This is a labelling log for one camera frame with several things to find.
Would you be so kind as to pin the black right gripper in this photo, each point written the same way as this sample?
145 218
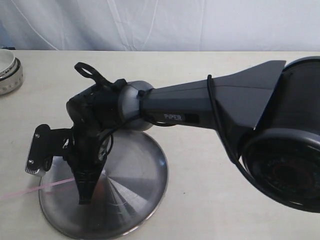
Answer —
86 156

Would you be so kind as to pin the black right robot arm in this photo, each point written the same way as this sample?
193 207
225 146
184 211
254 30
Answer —
267 118

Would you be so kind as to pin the round stainless steel plate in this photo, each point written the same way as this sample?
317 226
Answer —
131 187

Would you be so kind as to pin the white backdrop cloth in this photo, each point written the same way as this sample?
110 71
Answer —
161 25

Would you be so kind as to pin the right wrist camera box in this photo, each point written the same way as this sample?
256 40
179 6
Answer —
46 144

